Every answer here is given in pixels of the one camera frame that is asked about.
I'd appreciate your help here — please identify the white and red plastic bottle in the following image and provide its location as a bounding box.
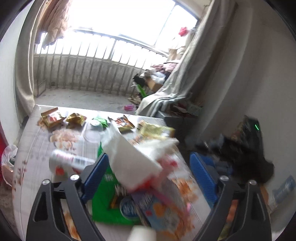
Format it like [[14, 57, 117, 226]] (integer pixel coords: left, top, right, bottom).
[[49, 149, 96, 176]]

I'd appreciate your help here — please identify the white tissue paper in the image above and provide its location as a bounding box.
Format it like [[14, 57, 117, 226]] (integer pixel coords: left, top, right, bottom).
[[102, 124, 179, 192]]

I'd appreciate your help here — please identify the green snack bag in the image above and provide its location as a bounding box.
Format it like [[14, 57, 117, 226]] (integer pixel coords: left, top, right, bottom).
[[91, 141, 141, 227]]

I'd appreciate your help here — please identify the small green wrapper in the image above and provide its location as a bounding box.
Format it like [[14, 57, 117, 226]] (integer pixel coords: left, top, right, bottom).
[[90, 116, 108, 128]]

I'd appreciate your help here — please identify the dark orange snack packet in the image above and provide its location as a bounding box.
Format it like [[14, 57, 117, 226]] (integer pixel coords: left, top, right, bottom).
[[108, 115, 135, 133]]

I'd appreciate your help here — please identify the colourful snack bag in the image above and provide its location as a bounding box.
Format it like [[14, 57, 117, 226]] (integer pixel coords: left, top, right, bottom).
[[119, 187, 190, 239]]

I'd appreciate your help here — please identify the gold crumpled snack packet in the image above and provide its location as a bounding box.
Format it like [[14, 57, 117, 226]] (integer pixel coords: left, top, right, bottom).
[[66, 113, 87, 128]]

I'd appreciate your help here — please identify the yellow snack box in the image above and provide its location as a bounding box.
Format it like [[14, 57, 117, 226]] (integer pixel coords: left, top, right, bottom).
[[137, 120, 175, 140]]

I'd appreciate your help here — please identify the pink cup on floor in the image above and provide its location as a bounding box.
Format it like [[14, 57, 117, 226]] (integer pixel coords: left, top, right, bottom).
[[124, 104, 134, 111]]

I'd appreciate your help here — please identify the orange red snack packet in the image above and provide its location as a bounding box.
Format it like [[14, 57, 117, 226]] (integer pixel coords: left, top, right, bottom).
[[41, 108, 66, 128]]

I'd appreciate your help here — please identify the grey right curtain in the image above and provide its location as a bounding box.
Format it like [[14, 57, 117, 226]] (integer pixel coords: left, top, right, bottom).
[[135, 1, 237, 117]]

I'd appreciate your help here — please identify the white plastic bag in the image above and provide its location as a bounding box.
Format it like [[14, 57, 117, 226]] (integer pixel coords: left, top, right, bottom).
[[1, 145, 18, 186]]

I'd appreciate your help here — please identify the balcony clutter pile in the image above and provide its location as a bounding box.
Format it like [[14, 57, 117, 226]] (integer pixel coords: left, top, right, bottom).
[[128, 60, 180, 106]]

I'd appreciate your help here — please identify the beige left curtain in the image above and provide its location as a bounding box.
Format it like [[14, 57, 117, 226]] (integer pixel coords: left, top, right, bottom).
[[15, 1, 46, 123]]

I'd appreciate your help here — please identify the red hanging cloth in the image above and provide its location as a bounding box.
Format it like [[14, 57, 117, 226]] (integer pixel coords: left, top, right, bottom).
[[179, 27, 189, 37]]

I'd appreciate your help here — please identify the pink hanging jacket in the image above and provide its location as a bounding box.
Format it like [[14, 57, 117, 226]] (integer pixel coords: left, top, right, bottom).
[[35, 0, 72, 48]]

